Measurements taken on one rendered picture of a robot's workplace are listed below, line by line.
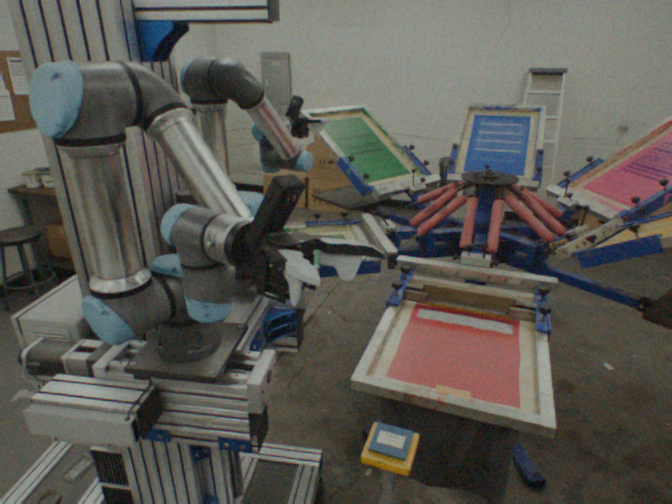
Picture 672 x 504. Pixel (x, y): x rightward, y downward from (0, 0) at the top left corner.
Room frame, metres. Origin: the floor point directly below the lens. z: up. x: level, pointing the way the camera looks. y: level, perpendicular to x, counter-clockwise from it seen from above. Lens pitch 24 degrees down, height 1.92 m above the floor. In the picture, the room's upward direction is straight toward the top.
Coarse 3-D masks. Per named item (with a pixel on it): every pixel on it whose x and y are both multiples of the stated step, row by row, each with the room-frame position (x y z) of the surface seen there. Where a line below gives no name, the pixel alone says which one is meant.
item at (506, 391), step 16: (496, 320) 1.54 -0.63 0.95; (512, 320) 1.54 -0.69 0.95; (496, 336) 1.43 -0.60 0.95; (512, 336) 1.43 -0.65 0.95; (512, 352) 1.33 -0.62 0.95; (512, 368) 1.24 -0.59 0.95; (464, 384) 1.16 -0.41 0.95; (480, 384) 1.16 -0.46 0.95; (496, 384) 1.16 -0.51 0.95; (512, 384) 1.16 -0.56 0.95; (496, 400) 1.09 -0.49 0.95; (512, 400) 1.09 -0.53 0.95
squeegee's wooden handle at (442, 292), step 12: (432, 288) 1.63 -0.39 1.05; (444, 288) 1.62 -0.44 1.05; (456, 288) 1.61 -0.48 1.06; (444, 300) 1.62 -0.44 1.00; (456, 300) 1.60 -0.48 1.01; (468, 300) 1.58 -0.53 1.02; (480, 300) 1.57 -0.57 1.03; (492, 300) 1.55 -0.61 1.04; (504, 300) 1.54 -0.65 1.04; (516, 300) 1.53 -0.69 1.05
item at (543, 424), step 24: (480, 288) 1.74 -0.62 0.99; (384, 336) 1.38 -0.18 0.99; (360, 384) 1.13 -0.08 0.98; (384, 384) 1.12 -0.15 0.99; (432, 408) 1.06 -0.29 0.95; (456, 408) 1.03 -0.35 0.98; (480, 408) 1.02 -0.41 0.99; (504, 408) 1.02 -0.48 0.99; (552, 408) 1.02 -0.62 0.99; (528, 432) 0.96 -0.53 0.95; (552, 432) 0.94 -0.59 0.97
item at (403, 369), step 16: (416, 304) 1.66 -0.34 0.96; (416, 320) 1.54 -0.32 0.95; (432, 320) 1.54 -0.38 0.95; (416, 336) 1.43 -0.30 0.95; (400, 352) 1.33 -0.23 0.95; (400, 368) 1.24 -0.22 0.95; (416, 368) 1.24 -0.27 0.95; (432, 368) 1.24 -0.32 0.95; (448, 368) 1.24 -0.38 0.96; (416, 384) 1.16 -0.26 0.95; (432, 384) 1.16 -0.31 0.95; (448, 384) 1.16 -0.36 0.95
